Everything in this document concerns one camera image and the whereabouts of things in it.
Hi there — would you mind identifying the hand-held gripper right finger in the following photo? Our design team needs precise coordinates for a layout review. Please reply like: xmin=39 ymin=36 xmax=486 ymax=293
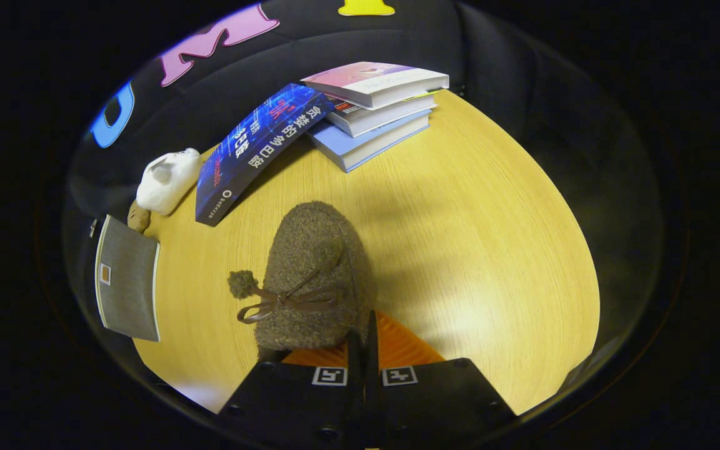
xmin=365 ymin=310 xmax=517 ymax=449

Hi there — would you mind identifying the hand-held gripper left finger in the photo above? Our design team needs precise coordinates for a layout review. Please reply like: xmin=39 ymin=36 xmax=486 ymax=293
xmin=218 ymin=331 xmax=366 ymax=449

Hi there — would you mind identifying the brown fuzzy shoe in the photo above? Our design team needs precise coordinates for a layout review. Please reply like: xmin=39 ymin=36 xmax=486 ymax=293
xmin=228 ymin=201 xmax=374 ymax=364

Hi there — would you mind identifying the grey fabric storage box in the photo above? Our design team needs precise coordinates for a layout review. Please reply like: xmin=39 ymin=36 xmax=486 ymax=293
xmin=94 ymin=214 xmax=162 ymax=343

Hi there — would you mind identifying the light blue book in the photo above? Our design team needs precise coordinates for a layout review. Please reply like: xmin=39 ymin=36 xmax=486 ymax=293
xmin=306 ymin=111 xmax=433 ymax=173

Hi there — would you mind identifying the dark blue book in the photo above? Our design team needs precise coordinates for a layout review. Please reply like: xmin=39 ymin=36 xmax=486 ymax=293
xmin=194 ymin=82 xmax=336 ymax=228

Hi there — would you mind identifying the dark cover book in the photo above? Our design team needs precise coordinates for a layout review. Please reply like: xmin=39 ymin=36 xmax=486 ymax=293
xmin=325 ymin=92 xmax=439 ymax=139

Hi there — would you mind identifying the brown plush toy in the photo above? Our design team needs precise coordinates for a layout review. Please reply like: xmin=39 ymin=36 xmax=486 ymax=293
xmin=126 ymin=201 xmax=152 ymax=234

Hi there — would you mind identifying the white plush toy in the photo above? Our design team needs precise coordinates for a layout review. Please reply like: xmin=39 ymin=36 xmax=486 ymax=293
xmin=136 ymin=147 xmax=204 ymax=217

